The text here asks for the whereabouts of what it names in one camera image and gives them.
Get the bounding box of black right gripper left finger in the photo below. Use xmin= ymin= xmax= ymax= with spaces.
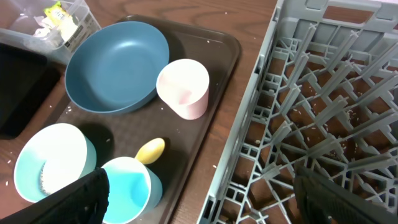
xmin=1 ymin=168 xmax=109 ymax=224

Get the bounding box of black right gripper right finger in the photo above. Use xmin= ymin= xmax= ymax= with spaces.
xmin=293 ymin=166 xmax=397 ymax=224

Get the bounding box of light blue plastic cup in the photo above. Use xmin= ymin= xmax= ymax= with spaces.
xmin=102 ymin=157 xmax=163 ymax=224

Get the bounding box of pink plastic cup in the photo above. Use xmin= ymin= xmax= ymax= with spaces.
xmin=156 ymin=58 xmax=210 ymax=120

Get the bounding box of green snack wrapper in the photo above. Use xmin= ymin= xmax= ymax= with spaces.
xmin=44 ymin=1 xmax=78 ymax=41

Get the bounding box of grey dishwasher rack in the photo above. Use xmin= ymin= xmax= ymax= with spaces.
xmin=198 ymin=0 xmax=397 ymax=223

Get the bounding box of black waste tray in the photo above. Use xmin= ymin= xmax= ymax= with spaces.
xmin=1 ymin=44 xmax=61 ymax=139

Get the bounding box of clear plastic waste bin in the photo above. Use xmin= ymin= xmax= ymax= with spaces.
xmin=1 ymin=0 xmax=101 ymax=65

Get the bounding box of light blue rice bowl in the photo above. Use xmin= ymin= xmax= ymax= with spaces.
xmin=14 ymin=123 xmax=97 ymax=203

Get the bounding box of dark brown serving tray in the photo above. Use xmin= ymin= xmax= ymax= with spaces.
xmin=45 ymin=15 xmax=241 ymax=223

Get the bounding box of yellow plastic spoon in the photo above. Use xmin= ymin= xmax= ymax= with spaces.
xmin=135 ymin=138 xmax=165 ymax=165

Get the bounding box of dark blue bowl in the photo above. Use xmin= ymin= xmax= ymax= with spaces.
xmin=65 ymin=21 xmax=170 ymax=114

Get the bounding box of crumpled white tissue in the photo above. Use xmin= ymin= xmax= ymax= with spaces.
xmin=33 ymin=16 xmax=58 ymax=39

